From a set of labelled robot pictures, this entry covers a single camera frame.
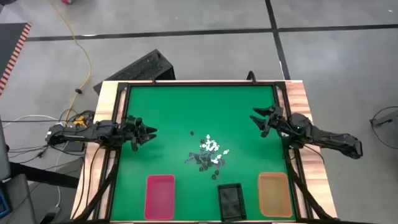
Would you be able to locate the black orange-striped floor mat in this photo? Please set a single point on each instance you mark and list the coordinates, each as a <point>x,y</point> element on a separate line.
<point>9,40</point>

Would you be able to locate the grey stand base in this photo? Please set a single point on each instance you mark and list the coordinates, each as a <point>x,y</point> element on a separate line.
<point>385,120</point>

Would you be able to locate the red object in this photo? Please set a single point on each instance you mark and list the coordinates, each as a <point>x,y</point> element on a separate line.
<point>66,1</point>

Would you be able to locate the orange plastic bin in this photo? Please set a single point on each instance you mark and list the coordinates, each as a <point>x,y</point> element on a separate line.
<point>275,196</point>

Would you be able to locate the black perforated case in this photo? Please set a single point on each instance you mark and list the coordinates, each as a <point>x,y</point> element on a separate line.
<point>143,67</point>

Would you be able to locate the yellow connector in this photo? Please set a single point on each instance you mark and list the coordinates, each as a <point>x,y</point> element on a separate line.
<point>80,120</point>

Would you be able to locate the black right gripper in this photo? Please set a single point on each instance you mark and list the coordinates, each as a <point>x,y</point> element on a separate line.
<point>278,123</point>

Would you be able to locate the pink plastic bin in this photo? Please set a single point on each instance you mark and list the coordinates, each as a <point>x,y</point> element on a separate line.
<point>160,199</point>

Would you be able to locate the black floor beam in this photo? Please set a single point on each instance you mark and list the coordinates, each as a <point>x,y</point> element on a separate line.
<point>46,176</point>

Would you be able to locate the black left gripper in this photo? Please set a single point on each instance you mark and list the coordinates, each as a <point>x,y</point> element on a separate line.
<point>133,132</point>

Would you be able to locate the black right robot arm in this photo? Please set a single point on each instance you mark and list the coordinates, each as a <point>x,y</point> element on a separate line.
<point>329,140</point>

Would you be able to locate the black slotted plastic basket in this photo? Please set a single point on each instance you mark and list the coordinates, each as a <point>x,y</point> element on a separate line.
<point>231,202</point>

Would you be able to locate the green table mat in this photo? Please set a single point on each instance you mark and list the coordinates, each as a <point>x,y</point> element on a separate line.
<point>174,109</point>

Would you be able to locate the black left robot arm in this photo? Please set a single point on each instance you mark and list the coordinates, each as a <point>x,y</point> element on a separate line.
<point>77,133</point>

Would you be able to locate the grey equipment cart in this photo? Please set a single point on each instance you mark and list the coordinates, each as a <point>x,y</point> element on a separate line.
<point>18,199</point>

